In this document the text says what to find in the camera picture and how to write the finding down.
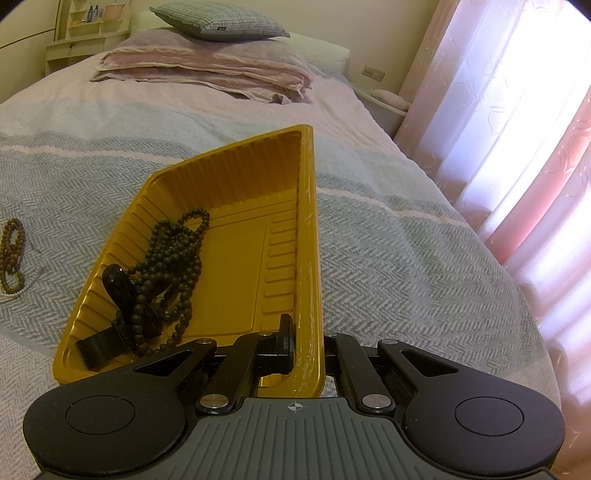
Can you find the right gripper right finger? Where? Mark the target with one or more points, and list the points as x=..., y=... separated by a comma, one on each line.
x=355, y=376

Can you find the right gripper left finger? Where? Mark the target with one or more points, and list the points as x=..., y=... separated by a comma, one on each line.
x=240, y=366

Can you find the orange plastic tray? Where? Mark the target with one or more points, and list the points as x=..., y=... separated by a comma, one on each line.
x=260, y=256

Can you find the black wristwatch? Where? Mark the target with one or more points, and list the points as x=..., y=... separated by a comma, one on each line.
x=100, y=348

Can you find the grey pink bedspread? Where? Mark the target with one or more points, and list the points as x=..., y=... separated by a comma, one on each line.
x=447, y=330

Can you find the white bedside table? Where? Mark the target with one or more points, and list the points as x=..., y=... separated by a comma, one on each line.
x=387, y=117

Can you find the folded pink blanket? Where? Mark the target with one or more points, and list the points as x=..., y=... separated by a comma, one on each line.
x=268, y=71

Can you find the pink item on nightstand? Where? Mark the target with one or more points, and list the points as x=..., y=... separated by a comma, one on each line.
x=390, y=98

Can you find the pink sheer curtain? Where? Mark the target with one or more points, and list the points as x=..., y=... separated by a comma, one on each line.
x=500, y=120

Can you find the grey checked pillow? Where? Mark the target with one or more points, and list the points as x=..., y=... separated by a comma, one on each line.
x=218, y=22

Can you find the cream dressing table shelf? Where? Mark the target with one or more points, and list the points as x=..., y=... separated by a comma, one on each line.
x=81, y=32

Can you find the wall power socket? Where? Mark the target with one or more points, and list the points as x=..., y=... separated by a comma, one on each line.
x=373, y=73

